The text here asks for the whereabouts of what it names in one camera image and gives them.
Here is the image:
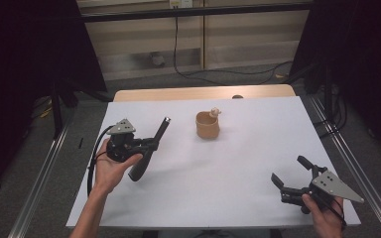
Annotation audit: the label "white table mat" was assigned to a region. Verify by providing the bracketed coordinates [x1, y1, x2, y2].
[64, 95, 362, 230]

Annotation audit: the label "right hand-held gripper cable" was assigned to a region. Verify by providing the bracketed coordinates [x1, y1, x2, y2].
[311, 191, 347, 231]

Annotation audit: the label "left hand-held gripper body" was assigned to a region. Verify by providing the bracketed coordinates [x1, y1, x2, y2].
[106, 118, 147, 164]

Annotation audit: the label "black curtain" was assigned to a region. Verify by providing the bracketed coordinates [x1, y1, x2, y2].
[0, 0, 108, 199]
[289, 0, 381, 163]

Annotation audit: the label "left hand-held gripper cable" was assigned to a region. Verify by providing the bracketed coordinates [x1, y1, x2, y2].
[86, 124, 115, 197]

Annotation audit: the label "black power cable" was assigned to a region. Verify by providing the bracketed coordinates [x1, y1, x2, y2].
[173, 8, 294, 86]

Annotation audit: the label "aluminium floor rail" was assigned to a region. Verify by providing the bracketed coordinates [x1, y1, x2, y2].
[7, 108, 77, 238]
[309, 95, 381, 238]

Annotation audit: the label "beige low cabinet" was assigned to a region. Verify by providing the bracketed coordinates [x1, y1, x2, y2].
[75, 0, 312, 82]

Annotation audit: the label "person's right hand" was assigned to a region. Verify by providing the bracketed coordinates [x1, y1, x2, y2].
[301, 192, 345, 238]

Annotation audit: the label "person's left hand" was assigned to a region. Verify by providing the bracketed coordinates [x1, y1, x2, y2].
[93, 138, 144, 196]

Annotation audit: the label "tan cup with bear figure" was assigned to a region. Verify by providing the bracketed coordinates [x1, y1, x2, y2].
[194, 107, 222, 140]

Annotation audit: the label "black horizontal bar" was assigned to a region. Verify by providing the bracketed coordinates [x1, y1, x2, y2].
[78, 3, 314, 24]

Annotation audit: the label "black metal stand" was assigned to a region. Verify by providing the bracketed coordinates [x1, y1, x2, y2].
[304, 63, 335, 123]
[51, 80, 80, 140]

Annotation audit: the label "hand-held gripper cable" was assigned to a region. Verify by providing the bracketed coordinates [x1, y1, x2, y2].
[311, 191, 347, 231]
[86, 124, 115, 197]

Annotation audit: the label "white wall socket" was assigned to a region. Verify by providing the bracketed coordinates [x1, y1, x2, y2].
[169, 0, 193, 9]

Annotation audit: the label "black kitchen knife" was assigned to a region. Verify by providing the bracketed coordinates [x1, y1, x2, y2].
[127, 116, 172, 182]

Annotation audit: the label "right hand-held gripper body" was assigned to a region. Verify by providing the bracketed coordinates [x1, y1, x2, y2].
[280, 166, 366, 215]

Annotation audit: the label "black floor cables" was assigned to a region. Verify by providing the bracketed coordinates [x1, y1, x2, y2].
[314, 85, 348, 138]

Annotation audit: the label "wooden table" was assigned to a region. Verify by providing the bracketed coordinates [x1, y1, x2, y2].
[112, 83, 297, 103]

